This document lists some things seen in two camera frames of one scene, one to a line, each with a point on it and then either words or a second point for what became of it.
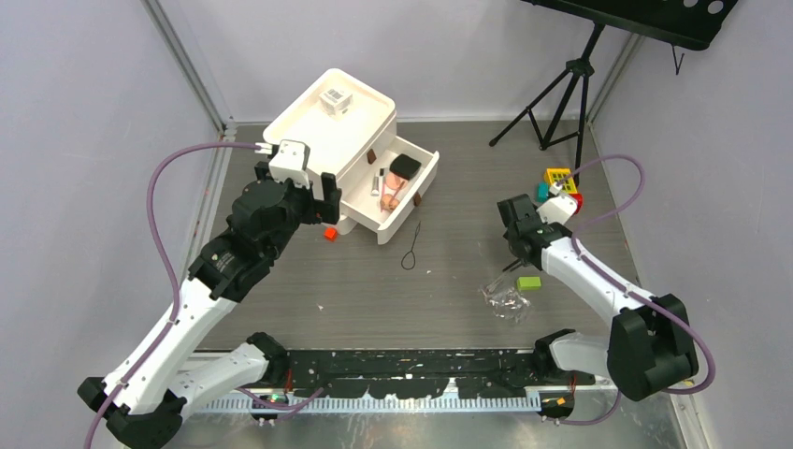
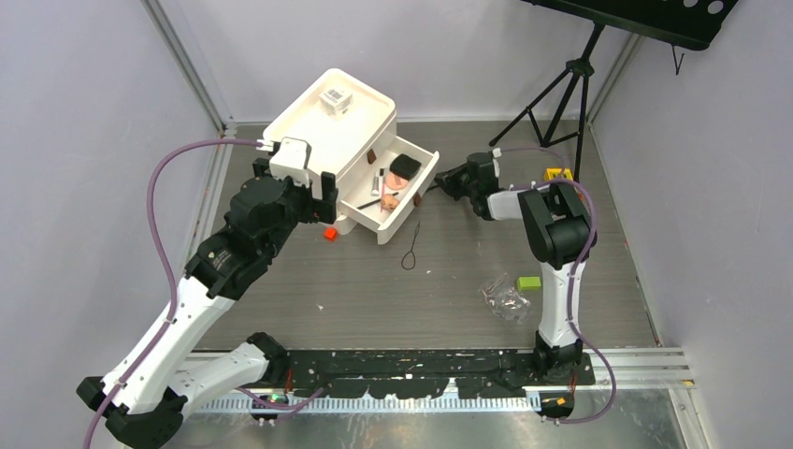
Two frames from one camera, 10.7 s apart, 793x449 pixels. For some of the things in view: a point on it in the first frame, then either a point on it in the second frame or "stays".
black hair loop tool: x=408 y=261 stays
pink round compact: x=395 y=181 stays
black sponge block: x=405 y=166 stays
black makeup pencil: x=512 y=264 to x=376 y=201
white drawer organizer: x=352 y=131 stays
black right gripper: x=507 y=235 to x=447 y=181
